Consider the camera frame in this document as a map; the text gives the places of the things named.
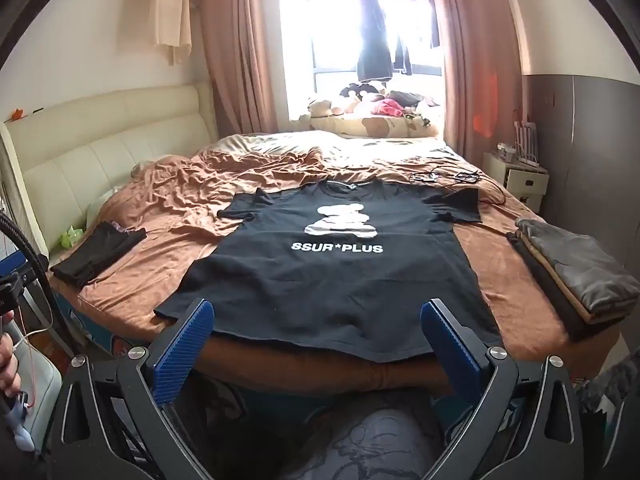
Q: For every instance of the folded black garment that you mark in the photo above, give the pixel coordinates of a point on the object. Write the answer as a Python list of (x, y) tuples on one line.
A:
[(95, 255), (545, 290)]

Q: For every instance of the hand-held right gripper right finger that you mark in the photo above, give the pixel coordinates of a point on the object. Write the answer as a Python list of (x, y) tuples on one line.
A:
[(450, 350)]

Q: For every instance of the cream padded headboard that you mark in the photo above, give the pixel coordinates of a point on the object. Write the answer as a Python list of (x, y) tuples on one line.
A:
[(100, 135)]

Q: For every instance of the folded grey garment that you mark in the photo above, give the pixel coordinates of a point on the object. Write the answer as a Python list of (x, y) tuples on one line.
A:
[(575, 260)]

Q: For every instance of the brown fleece blanket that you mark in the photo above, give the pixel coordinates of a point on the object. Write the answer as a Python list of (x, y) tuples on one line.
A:
[(175, 210)]

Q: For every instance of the cream duvet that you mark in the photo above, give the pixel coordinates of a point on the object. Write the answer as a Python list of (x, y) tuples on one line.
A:
[(310, 142)]

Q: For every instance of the pink curtain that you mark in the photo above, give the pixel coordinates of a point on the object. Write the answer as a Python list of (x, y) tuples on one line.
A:
[(475, 60), (240, 50)]

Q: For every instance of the cream plush toy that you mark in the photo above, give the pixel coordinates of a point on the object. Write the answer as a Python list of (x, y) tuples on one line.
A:
[(320, 106)]

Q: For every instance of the small orange toy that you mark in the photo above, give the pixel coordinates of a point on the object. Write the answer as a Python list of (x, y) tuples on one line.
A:
[(17, 114)]

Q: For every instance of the black bear print t-shirt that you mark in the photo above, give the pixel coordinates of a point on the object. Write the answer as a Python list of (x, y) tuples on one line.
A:
[(325, 285)]

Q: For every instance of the black angular frame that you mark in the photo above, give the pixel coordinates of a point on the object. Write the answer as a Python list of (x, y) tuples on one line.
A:
[(425, 177), (465, 177)]

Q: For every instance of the person's left hand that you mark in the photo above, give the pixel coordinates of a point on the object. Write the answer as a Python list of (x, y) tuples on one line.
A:
[(7, 360)]

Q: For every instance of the green crumpled wrapper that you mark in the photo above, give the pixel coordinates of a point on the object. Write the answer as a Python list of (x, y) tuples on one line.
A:
[(70, 236)]

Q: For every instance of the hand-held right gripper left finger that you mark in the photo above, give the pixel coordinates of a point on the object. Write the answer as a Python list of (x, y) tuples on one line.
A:
[(182, 355)]

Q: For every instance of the cream hanging cloth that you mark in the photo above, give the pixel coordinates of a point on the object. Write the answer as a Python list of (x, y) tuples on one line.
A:
[(170, 10)]

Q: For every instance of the dark hanging clothes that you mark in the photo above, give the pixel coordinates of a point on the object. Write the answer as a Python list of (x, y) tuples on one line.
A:
[(374, 40)]

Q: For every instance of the red cloth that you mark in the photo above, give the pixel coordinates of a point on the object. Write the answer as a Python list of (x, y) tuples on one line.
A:
[(387, 107)]

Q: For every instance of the person's dark printed pants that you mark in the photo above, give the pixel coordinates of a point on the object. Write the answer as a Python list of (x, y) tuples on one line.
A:
[(380, 440)]

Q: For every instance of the bear print pillow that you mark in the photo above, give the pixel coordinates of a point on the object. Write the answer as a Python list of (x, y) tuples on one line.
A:
[(350, 124)]

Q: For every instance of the white nightstand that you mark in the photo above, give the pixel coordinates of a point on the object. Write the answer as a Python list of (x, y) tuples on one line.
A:
[(517, 180)]

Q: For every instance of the black and white plush toy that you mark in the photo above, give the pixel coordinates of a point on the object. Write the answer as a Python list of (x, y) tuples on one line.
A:
[(360, 91)]

